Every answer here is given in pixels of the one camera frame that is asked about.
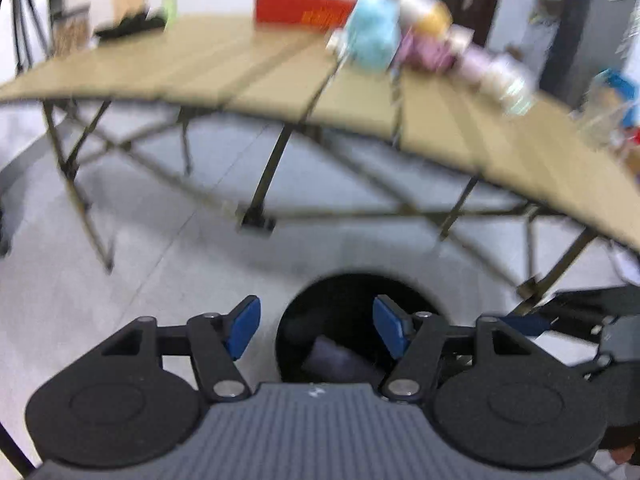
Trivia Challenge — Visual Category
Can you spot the red cardboard box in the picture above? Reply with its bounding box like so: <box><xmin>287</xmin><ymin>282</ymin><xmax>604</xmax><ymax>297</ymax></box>
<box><xmin>255</xmin><ymin>0</ymin><xmax>358</xmax><ymax>28</ymax></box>

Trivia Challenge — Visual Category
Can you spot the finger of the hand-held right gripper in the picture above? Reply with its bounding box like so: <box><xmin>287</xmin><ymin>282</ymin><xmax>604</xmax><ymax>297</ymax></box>
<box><xmin>500</xmin><ymin>286</ymin><xmax>640</xmax><ymax>338</ymax></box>
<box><xmin>570</xmin><ymin>354</ymin><xmax>617</xmax><ymax>381</ymax></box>

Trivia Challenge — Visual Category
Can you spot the black lined trash bin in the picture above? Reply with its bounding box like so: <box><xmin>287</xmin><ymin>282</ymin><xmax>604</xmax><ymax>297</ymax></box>
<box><xmin>250</xmin><ymin>260</ymin><xmax>481</xmax><ymax>386</ymax></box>

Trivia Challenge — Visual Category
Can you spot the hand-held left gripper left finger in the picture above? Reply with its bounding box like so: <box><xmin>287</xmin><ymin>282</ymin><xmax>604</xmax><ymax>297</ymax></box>
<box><xmin>101</xmin><ymin>296</ymin><xmax>262</xmax><ymax>403</ymax></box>

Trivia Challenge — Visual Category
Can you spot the black tray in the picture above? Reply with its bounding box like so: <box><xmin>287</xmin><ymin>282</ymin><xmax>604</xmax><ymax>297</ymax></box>
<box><xmin>95</xmin><ymin>12</ymin><xmax>167</xmax><ymax>39</ymax></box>

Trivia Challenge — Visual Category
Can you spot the tan folding table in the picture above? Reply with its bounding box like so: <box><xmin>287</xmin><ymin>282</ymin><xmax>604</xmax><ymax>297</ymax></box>
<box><xmin>0</xmin><ymin>12</ymin><xmax>640</xmax><ymax>306</ymax></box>

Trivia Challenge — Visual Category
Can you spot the clear plastic container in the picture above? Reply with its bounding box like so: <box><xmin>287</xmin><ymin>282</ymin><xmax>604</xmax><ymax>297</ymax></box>
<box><xmin>580</xmin><ymin>70</ymin><xmax>640</xmax><ymax>153</ymax></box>

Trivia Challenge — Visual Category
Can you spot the dark framed board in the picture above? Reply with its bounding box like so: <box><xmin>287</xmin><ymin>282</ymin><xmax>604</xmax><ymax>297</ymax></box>
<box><xmin>47</xmin><ymin>0</ymin><xmax>93</xmax><ymax>57</ymax></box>

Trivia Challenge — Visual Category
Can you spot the grey cabinet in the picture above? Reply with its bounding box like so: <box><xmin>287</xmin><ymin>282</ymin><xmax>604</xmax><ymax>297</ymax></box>
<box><xmin>540</xmin><ymin>0</ymin><xmax>640</xmax><ymax>107</ymax></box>

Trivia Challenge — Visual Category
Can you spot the clear plastic bottle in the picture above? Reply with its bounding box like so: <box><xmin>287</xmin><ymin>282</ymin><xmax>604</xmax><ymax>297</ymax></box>
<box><xmin>450</xmin><ymin>27</ymin><xmax>538</xmax><ymax>115</ymax></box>

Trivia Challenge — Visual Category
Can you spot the purple packet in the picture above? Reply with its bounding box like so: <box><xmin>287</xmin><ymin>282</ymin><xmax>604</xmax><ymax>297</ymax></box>
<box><xmin>302</xmin><ymin>337</ymin><xmax>386</xmax><ymax>383</ymax></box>

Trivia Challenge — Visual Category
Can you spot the pink packet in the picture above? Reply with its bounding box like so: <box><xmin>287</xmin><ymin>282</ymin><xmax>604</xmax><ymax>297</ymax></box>
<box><xmin>397</xmin><ymin>30</ymin><xmax>458</xmax><ymax>75</ymax></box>

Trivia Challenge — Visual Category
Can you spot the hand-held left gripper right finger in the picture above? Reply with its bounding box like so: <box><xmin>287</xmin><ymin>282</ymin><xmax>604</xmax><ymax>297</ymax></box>
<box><xmin>372</xmin><ymin>295</ymin><xmax>538</xmax><ymax>403</ymax></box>

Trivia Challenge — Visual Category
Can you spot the black tripod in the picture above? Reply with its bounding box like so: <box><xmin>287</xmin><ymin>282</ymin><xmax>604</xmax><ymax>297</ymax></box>
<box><xmin>0</xmin><ymin>0</ymin><xmax>51</xmax><ymax>77</ymax></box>

